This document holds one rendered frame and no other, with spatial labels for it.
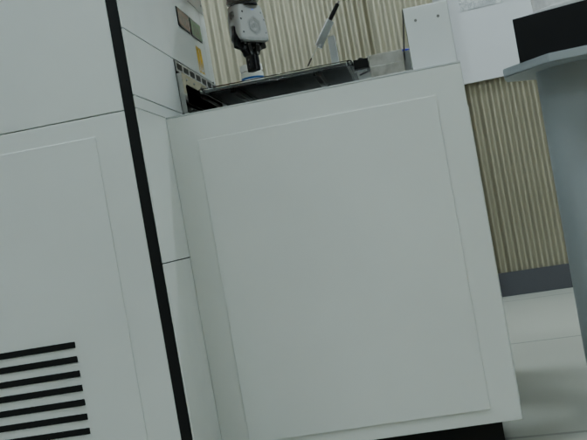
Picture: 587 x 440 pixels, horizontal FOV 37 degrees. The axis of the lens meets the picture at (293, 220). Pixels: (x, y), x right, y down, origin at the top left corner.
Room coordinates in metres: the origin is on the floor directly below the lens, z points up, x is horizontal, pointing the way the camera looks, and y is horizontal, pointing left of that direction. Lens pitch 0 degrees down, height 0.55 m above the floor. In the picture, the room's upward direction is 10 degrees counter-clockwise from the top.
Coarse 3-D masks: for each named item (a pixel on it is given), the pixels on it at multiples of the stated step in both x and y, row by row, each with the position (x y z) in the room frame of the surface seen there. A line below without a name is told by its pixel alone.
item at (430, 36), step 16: (416, 16) 1.86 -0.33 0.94; (432, 16) 1.86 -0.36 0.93; (448, 16) 1.85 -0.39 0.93; (416, 32) 1.86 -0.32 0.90; (432, 32) 1.86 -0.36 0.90; (448, 32) 1.86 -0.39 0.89; (416, 48) 1.86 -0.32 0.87; (432, 48) 1.86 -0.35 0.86; (448, 48) 1.86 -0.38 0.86; (416, 64) 1.87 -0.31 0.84; (432, 64) 1.86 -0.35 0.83
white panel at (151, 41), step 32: (128, 0) 1.75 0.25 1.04; (160, 0) 2.01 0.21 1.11; (192, 0) 2.37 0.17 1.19; (128, 32) 1.71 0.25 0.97; (160, 32) 1.96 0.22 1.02; (128, 64) 1.68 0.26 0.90; (160, 64) 1.91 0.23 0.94; (192, 64) 2.23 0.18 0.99; (128, 96) 1.68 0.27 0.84; (160, 96) 1.86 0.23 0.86; (192, 96) 2.26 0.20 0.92
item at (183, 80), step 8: (176, 72) 2.04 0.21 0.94; (184, 80) 2.06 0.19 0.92; (192, 80) 2.14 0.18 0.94; (184, 88) 2.05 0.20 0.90; (192, 88) 2.14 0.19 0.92; (200, 88) 2.22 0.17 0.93; (184, 96) 2.04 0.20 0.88; (208, 96) 2.30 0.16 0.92; (184, 104) 2.04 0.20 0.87; (184, 112) 2.04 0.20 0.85; (192, 112) 2.09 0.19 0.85
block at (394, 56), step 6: (378, 54) 2.06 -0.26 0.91; (384, 54) 2.05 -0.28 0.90; (390, 54) 2.05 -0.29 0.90; (396, 54) 2.05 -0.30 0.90; (402, 54) 2.05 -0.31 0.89; (372, 60) 2.06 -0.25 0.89; (378, 60) 2.06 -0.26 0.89; (384, 60) 2.05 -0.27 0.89; (390, 60) 2.05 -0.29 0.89; (396, 60) 2.05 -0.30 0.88; (402, 60) 2.05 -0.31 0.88
